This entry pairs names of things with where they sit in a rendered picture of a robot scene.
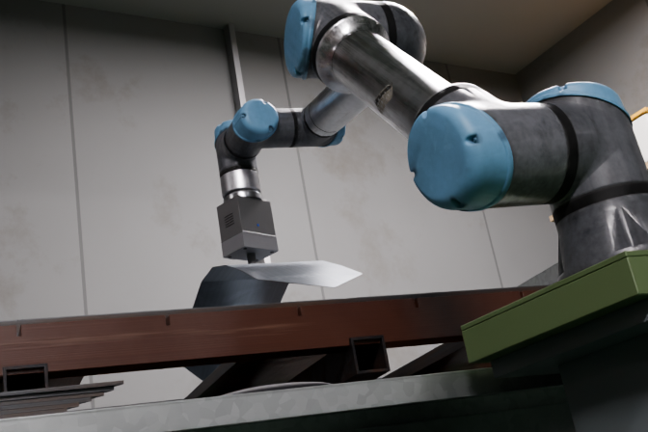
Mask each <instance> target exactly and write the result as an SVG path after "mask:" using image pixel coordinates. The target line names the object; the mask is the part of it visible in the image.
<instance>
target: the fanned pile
mask: <svg viewBox="0 0 648 432"><path fill-rule="evenodd" d="M120 385H123V380H122V381H113V382H102V383H92V384H83V385H72V386H62V387H52V388H42V389H32V390H22V391H2V392H0V419H9V418H19V417H28V416H37V415H46V414H56V413H64V412H67V410H68V409H71V408H75V407H79V404H82V403H86V402H90V401H92V399H93V398H97V397H101V396H103V395H104V393H105V392H110V391H113V390H114V387H116V386H120Z"/></svg>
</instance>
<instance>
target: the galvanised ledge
mask: <svg viewBox="0 0 648 432"><path fill-rule="evenodd" d="M564 402H568V400H567V397H566V393H565V390H564V386H563V383H562V379H561V375H560V373H559V374H547V375H534V376H522V377H508V378H496V379H495V376H494V372H493V369H492V368H491V367H485V368H477V369H467V370H458V371H450V372H440V373H431V374H421V375H413V376H403V377H394V378H385V379H376V380H366V381H358V382H348V383H339V384H330V385H321V386H311V387H303V388H293V389H284V390H274V391H257V392H248V393H239V394H230V395H221V396H211V397H203V398H193V399H184V400H175V401H166V402H156V403H148V404H138V405H129V406H120V407H111V408H101V409H92V410H83V411H74V412H64V413H56V414H46V415H37V416H28V417H19V418H1V419H0V432H338V431H346V430H354V429H362V428H368V427H376V426H384V425H392V424H398V423H406V422H414V421H422V420H430V419H443V418H451V417H459V416H466V415H473V414H481V413H489V412H496V411H504V410H511V409H519V408H526V407H534V406H542V405H549V404H556V403H564Z"/></svg>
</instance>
